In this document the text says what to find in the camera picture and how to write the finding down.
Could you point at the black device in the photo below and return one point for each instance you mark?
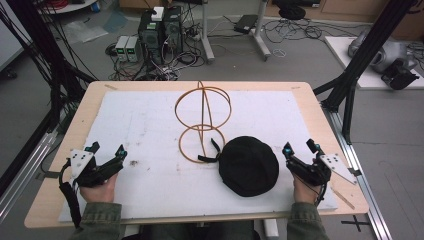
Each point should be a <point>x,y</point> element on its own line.
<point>398,76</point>

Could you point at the thin wooden stick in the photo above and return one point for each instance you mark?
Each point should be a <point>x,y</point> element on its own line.
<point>343,198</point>

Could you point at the white box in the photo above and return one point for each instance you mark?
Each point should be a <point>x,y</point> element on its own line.
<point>157,13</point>

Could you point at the black computer tower green label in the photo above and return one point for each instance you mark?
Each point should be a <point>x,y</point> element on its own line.
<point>150,36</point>

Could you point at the black metal frame post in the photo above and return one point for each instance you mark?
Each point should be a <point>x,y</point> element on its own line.
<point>366,55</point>
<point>43,53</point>

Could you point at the black hat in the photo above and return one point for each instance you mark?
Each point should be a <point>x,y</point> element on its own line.
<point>248,166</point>

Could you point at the grey rounded machine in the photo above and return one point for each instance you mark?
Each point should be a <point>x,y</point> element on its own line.
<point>386,55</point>

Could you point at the person's right hand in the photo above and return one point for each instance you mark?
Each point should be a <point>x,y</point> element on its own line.
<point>303,192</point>

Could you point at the grey desk leg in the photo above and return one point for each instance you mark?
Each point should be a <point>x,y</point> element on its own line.
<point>206,33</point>
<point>261,31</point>

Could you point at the blue tape roll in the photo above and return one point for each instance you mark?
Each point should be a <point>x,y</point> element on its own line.
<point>96,6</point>

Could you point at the white power supply unit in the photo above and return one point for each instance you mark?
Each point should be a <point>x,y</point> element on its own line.
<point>132,49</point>
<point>121,48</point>

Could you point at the white floor board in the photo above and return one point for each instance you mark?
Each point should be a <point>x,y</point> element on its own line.
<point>366,78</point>

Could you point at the white table leg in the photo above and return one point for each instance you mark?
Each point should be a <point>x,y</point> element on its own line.
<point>271,228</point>

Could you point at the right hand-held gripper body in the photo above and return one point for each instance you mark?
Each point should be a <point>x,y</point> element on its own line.
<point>315,173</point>

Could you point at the flat black box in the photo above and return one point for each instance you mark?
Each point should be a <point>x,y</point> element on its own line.
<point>246,23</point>

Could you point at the person's left hand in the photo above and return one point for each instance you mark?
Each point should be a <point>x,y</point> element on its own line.
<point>98,191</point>

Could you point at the white foam mat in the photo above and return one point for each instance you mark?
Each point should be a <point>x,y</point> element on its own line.
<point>160,133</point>

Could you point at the clear plastic sheet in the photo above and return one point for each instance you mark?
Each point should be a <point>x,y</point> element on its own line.
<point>85,30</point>

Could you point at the person's legs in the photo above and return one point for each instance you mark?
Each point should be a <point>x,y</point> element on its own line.
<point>196,231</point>

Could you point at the aluminium rail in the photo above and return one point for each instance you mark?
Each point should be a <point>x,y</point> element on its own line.
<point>361,173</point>
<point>25,163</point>

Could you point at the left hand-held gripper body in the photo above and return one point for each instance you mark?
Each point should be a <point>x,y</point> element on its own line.
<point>81,161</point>

